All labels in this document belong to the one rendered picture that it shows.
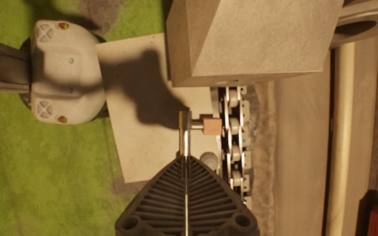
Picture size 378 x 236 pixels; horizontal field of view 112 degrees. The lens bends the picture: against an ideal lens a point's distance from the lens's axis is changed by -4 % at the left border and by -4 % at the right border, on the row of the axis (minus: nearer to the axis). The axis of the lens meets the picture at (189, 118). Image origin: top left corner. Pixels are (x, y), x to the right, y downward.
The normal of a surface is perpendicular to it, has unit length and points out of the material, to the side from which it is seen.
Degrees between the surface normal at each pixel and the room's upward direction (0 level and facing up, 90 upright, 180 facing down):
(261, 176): 22
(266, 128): 64
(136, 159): 0
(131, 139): 0
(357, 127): 0
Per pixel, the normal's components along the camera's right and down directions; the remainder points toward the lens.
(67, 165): 0.03, 0.11
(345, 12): -0.46, 0.14
